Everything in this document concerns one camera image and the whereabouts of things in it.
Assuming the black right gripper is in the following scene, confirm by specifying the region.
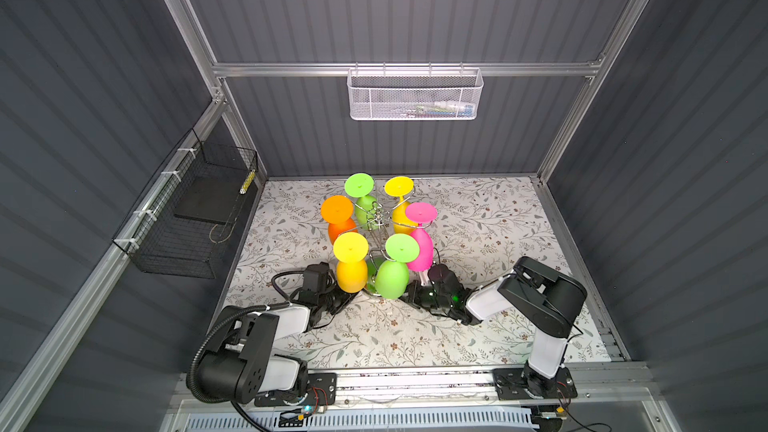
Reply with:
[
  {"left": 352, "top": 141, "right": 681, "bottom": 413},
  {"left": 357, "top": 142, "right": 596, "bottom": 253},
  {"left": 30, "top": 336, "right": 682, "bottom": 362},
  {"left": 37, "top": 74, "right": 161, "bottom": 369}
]
[{"left": 393, "top": 280, "right": 452, "bottom": 311}]

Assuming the green wine glass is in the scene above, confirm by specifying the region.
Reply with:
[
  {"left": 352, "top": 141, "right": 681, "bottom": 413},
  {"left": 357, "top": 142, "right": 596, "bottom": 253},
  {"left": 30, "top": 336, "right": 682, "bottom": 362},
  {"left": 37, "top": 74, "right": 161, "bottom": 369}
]
[
  {"left": 344, "top": 172, "right": 380, "bottom": 231},
  {"left": 375, "top": 234, "right": 420, "bottom": 299}
]

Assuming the pink wine glass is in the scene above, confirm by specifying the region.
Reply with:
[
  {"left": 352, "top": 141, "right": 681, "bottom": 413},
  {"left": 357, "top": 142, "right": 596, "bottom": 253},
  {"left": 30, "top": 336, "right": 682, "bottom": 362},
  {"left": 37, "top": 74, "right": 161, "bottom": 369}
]
[{"left": 405, "top": 202, "right": 438, "bottom": 273}]

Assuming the chrome wine glass rack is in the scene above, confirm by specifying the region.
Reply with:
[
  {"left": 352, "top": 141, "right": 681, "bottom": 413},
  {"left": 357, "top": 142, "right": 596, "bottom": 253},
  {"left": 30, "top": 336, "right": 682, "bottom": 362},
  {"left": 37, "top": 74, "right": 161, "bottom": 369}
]
[{"left": 353, "top": 193, "right": 423, "bottom": 300}]

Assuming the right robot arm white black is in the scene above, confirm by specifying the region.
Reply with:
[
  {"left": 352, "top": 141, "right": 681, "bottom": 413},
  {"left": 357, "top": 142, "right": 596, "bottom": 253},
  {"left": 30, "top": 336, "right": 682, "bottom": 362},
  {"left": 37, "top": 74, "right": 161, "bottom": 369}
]
[{"left": 400, "top": 256, "right": 588, "bottom": 383}]

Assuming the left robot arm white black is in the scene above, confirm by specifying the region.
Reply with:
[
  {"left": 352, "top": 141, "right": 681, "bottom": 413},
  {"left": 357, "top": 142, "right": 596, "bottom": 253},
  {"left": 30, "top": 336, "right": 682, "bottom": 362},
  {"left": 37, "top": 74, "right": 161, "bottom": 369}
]
[{"left": 186, "top": 262, "right": 355, "bottom": 406}]

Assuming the front yellow wine glass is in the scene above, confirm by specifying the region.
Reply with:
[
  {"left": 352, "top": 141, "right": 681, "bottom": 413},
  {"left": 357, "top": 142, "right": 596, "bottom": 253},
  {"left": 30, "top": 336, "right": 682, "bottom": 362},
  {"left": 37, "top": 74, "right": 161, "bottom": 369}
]
[{"left": 333, "top": 232, "right": 369, "bottom": 293}]

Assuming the yellow wine glass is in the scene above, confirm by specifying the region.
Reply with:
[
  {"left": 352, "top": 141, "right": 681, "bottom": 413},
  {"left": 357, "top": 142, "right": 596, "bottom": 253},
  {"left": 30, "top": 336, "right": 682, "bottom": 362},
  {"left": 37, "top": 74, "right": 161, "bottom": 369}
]
[
  {"left": 333, "top": 232, "right": 369, "bottom": 293},
  {"left": 384, "top": 176, "right": 417, "bottom": 235}
]

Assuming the orange wine glass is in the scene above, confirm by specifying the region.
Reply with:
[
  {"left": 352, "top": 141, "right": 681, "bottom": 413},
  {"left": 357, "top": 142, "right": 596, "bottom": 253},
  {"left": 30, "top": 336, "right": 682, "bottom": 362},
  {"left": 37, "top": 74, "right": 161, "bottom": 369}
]
[{"left": 321, "top": 195, "right": 358, "bottom": 244}]

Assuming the back yellow wine glass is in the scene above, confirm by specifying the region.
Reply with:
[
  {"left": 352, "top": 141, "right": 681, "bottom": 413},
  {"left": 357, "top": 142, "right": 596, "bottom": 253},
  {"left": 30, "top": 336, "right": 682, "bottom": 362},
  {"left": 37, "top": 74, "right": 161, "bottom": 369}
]
[{"left": 384, "top": 176, "right": 417, "bottom": 235}]

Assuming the yellow marker in basket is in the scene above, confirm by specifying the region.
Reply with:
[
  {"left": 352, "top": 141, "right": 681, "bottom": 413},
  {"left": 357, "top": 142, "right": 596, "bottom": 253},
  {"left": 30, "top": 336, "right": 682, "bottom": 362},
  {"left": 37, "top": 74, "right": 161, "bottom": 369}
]
[{"left": 239, "top": 170, "right": 256, "bottom": 195}]

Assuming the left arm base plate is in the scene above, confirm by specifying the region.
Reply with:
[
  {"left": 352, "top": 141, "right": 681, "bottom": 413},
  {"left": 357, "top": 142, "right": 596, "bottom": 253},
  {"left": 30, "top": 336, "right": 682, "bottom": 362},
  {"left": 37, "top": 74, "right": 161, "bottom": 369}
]
[{"left": 253, "top": 373, "right": 338, "bottom": 407}]

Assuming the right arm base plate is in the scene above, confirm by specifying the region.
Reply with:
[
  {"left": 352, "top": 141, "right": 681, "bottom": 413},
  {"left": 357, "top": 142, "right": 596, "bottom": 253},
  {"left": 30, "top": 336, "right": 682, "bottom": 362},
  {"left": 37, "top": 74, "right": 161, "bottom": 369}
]
[{"left": 491, "top": 365, "right": 578, "bottom": 400}]

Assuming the white vented cable duct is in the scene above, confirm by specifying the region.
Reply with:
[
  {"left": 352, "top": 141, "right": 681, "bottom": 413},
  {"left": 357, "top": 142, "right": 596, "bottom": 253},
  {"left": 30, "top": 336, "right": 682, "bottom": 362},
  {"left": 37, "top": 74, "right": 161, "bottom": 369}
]
[{"left": 182, "top": 406, "right": 538, "bottom": 432}]

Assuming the black corrugated cable conduit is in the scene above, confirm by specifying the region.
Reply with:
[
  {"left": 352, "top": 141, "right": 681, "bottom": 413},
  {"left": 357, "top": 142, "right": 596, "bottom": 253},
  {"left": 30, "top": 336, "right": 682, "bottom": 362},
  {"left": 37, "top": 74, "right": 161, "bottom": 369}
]
[{"left": 187, "top": 269, "right": 307, "bottom": 432}]

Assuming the black wire basket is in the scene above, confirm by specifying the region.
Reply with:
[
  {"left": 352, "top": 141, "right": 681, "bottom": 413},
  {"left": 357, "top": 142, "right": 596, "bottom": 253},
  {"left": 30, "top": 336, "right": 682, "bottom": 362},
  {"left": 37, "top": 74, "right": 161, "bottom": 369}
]
[{"left": 113, "top": 133, "right": 259, "bottom": 279}]

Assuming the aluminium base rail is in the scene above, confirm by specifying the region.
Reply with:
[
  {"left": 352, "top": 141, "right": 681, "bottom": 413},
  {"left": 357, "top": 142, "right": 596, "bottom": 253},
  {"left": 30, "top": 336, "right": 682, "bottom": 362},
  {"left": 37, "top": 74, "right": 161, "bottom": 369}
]
[{"left": 173, "top": 362, "right": 655, "bottom": 409}]

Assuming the white wire mesh basket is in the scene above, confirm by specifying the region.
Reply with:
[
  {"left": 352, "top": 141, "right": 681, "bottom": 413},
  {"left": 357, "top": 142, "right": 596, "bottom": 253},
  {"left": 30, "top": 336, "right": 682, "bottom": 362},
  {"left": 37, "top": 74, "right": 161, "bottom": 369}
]
[{"left": 346, "top": 66, "right": 484, "bottom": 121}]

